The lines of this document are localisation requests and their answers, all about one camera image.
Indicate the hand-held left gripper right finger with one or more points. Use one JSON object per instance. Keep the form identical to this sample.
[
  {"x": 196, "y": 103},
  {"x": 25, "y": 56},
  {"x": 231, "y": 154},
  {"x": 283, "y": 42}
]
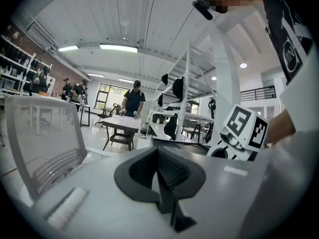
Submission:
[{"x": 224, "y": 195}]

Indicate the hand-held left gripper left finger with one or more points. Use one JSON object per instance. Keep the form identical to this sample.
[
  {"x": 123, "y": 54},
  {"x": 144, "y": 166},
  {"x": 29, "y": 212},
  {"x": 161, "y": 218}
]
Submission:
[{"x": 99, "y": 195}]

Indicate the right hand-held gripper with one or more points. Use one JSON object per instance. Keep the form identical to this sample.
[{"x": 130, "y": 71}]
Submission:
[{"x": 239, "y": 121}]

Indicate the black box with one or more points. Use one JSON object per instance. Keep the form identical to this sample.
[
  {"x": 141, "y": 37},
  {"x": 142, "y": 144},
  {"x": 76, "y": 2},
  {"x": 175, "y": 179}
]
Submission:
[{"x": 184, "y": 143}]

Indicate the person's right forearm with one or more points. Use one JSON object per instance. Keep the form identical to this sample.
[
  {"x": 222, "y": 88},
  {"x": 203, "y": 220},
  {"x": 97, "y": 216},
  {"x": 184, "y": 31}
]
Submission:
[{"x": 281, "y": 126}]

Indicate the white mesh office chair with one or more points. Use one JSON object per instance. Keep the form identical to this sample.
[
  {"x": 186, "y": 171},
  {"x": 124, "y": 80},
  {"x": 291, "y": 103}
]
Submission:
[{"x": 45, "y": 133}]

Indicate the white metal shelf rack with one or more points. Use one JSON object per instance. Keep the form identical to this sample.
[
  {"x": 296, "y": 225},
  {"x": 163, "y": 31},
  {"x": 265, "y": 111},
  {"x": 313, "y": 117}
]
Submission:
[{"x": 184, "y": 108}]

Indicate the black hanging bag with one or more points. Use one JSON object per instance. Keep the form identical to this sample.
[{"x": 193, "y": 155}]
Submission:
[
  {"x": 171, "y": 127},
  {"x": 178, "y": 88}
]

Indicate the black railing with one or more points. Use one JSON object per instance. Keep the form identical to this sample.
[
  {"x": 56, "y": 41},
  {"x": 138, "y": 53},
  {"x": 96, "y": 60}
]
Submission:
[{"x": 258, "y": 93}]

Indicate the dark wooden table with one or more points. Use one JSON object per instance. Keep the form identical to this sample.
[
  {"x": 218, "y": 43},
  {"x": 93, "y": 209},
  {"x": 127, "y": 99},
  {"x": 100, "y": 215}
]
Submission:
[{"x": 122, "y": 126}]

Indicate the white slanted column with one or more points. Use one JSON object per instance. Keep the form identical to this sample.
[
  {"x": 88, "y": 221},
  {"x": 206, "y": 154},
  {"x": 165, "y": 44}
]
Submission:
[{"x": 228, "y": 66}]

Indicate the round ceiling light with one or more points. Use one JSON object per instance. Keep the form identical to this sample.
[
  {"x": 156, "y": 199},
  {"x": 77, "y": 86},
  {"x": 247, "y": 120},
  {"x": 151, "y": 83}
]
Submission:
[{"x": 243, "y": 65}]

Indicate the white black-framed table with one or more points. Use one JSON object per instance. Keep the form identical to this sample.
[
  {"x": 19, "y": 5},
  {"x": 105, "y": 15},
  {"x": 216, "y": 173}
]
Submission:
[{"x": 74, "y": 108}]

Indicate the black framed window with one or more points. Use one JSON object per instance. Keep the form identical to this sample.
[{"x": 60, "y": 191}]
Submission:
[{"x": 109, "y": 96}]

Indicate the person's black printed shirt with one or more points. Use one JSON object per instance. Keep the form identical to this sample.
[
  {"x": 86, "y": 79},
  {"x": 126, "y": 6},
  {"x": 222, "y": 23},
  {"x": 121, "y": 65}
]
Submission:
[{"x": 276, "y": 21}]

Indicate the long ceiling light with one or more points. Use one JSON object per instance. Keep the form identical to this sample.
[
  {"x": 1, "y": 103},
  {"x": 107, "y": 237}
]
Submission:
[
  {"x": 68, "y": 48},
  {"x": 118, "y": 47}
]

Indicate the black head-mounted camera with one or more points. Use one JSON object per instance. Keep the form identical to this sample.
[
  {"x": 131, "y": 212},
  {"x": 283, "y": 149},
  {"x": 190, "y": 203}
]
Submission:
[{"x": 203, "y": 10}]

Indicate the white wall shelving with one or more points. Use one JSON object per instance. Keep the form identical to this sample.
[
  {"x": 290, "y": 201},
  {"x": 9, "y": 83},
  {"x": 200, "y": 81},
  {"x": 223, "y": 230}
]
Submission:
[{"x": 15, "y": 68}]

